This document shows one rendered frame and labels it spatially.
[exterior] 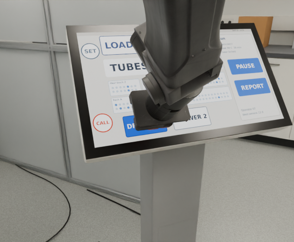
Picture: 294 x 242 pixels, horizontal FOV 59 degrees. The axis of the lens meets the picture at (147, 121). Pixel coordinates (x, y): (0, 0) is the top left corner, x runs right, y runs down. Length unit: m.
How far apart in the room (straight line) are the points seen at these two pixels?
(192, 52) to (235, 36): 0.56
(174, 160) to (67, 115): 1.27
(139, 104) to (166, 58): 0.23
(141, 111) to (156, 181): 0.34
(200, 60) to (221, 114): 0.40
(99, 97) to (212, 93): 0.27
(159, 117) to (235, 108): 0.27
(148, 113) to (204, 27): 0.27
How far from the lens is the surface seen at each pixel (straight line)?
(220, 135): 0.62
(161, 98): 0.30
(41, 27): 1.85
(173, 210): 0.83
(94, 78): 0.58
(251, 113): 0.68
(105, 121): 0.54
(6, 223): 1.97
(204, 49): 0.23
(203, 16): 0.19
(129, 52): 0.63
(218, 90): 0.66
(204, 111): 0.62
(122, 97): 0.57
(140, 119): 0.44
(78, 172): 2.07
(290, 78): 2.63
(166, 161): 0.72
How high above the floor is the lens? 1.22
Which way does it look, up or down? 23 degrees down
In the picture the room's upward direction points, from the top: straight up
